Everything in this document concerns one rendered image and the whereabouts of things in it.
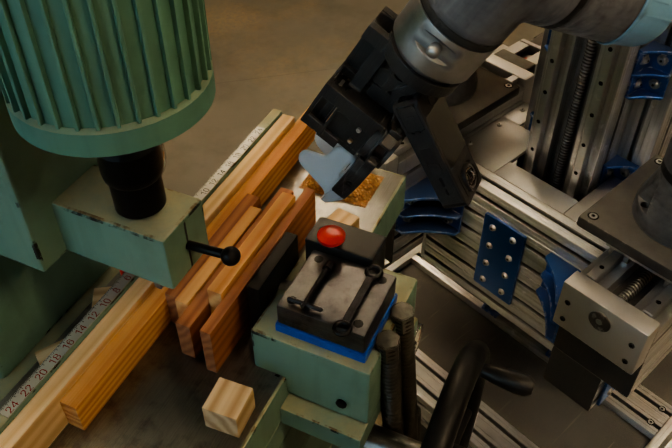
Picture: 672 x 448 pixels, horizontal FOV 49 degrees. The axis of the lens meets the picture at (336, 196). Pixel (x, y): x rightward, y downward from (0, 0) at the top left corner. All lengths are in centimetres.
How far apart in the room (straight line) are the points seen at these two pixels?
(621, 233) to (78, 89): 81
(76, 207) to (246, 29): 256
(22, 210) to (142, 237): 12
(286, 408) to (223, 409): 9
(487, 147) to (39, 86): 96
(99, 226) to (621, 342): 72
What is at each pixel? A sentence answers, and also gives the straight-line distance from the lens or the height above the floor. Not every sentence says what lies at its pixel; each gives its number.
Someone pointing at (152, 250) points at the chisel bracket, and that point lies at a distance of 74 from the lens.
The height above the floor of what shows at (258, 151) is 95.
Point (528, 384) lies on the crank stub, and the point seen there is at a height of 89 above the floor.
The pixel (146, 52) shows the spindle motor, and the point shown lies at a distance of 57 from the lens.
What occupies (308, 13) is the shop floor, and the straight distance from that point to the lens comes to 339.
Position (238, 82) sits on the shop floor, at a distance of 293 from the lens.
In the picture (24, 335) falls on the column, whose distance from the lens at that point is 100.
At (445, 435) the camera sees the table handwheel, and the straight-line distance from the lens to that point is 72.
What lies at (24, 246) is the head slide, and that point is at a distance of 81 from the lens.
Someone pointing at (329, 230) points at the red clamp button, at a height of 102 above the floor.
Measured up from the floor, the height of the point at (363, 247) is 101.
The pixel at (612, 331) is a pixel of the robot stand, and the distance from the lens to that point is 112.
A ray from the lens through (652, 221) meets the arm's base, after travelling 114.
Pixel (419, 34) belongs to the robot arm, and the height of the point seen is 129.
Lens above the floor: 156
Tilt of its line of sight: 41 degrees down
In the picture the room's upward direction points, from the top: straight up
